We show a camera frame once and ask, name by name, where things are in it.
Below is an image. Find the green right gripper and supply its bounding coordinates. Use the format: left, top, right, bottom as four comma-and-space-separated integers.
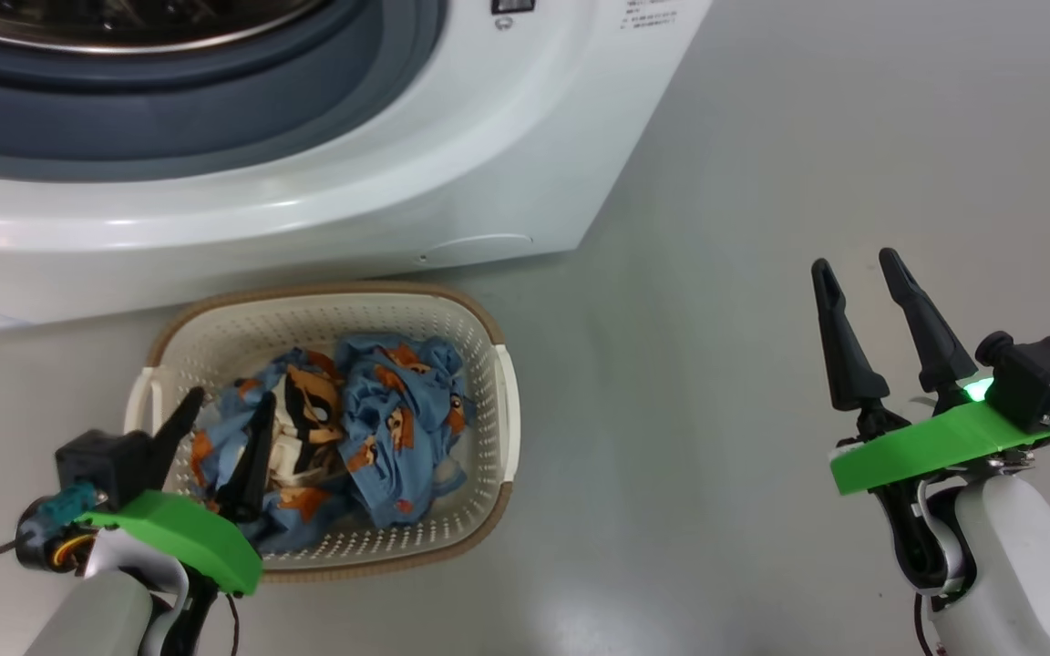
810, 247, 1050, 589

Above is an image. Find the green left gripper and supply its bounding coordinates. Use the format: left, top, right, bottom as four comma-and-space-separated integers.
78, 386, 277, 656

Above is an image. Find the cream white garment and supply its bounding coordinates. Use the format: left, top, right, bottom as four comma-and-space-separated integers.
270, 369, 344, 488

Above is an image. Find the blue bear-print garment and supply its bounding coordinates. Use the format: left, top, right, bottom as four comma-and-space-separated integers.
190, 334, 468, 554

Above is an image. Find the white front-load washing machine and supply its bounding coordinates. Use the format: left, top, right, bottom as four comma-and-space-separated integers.
0, 0, 713, 326

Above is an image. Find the cream perforated laundry basket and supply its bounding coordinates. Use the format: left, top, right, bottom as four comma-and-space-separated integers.
124, 282, 520, 584

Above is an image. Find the grey rubber door gasket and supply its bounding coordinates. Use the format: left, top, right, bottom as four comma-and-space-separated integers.
0, 0, 448, 181

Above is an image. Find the round white filter cover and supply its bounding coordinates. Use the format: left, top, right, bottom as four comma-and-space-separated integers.
420, 234, 533, 267

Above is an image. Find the printed instruction text label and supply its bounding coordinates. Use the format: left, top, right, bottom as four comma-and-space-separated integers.
621, 0, 679, 30

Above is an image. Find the teal left camera connector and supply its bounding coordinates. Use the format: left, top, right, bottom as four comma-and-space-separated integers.
46, 483, 102, 529

